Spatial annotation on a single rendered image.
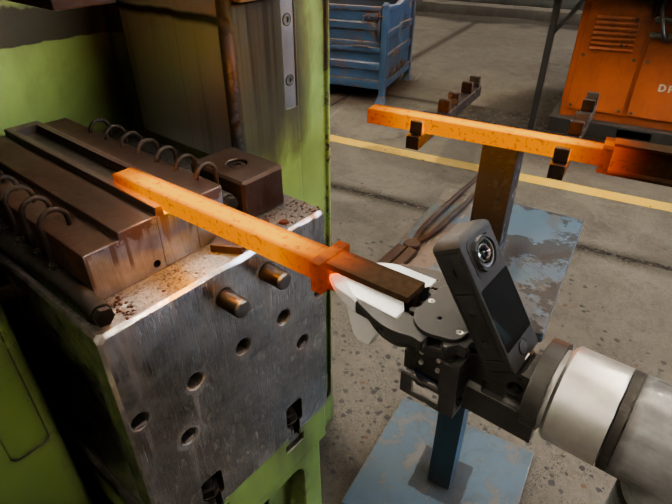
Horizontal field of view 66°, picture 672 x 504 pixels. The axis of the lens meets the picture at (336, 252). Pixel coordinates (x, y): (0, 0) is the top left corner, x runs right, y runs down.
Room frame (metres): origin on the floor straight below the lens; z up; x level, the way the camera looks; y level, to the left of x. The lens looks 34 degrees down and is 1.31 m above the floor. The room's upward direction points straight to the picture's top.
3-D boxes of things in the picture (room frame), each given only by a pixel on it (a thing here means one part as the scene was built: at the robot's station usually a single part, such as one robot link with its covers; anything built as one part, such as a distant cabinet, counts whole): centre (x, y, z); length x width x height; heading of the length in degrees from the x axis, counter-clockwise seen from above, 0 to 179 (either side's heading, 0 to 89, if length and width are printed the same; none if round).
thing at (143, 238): (0.69, 0.38, 0.96); 0.42 x 0.20 x 0.09; 51
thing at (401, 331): (0.33, -0.06, 1.02); 0.09 x 0.05 x 0.02; 53
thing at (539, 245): (0.84, -0.29, 0.75); 0.40 x 0.30 x 0.02; 150
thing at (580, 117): (0.84, -0.29, 1.02); 0.23 x 0.06 x 0.02; 60
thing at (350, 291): (0.36, -0.02, 0.99); 0.09 x 0.03 x 0.06; 53
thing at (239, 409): (0.74, 0.35, 0.69); 0.56 x 0.38 x 0.45; 51
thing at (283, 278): (0.59, 0.09, 0.87); 0.04 x 0.03 x 0.03; 51
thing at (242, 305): (0.53, 0.13, 0.87); 0.04 x 0.03 x 0.03; 51
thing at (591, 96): (0.94, -0.35, 1.02); 0.23 x 0.06 x 0.02; 60
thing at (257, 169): (0.73, 0.15, 0.95); 0.12 x 0.08 x 0.06; 51
